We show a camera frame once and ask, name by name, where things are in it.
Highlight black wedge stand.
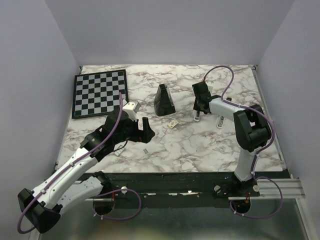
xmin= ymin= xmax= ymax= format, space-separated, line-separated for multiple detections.
xmin=154 ymin=83 xmax=176 ymax=117

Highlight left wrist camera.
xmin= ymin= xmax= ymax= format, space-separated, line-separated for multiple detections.
xmin=122 ymin=101 xmax=141 ymax=122

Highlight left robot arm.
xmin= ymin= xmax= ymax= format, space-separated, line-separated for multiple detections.
xmin=17 ymin=109 xmax=155 ymax=234

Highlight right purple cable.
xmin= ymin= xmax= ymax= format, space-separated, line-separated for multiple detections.
xmin=203 ymin=65 xmax=285 ymax=221

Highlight small staple box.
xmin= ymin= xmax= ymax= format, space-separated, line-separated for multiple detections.
xmin=168 ymin=119 xmax=179 ymax=129

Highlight aluminium extrusion rail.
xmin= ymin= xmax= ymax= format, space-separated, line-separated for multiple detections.
xmin=223 ymin=178 xmax=306 ymax=201

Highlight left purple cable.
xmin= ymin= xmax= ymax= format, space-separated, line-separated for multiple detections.
xmin=17 ymin=92 xmax=142 ymax=233

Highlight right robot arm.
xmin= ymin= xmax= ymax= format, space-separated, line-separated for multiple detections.
xmin=192 ymin=81 xmax=272 ymax=196

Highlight purple cable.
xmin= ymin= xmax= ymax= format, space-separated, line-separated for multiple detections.
xmin=203 ymin=65 xmax=285 ymax=221
xmin=17 ymin=92 xmax=142 ymax=233

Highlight black white chessboard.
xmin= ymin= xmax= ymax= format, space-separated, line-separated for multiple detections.
xmin=71 ymin=69 xmax=129 ymax=120

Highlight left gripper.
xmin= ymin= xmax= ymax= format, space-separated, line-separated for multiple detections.
xmin=113 ymin=115 xmax=156 ymax=145

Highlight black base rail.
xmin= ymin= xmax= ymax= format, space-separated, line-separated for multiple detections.
xmin=82 ymin=171 xmax=266 ymax=210

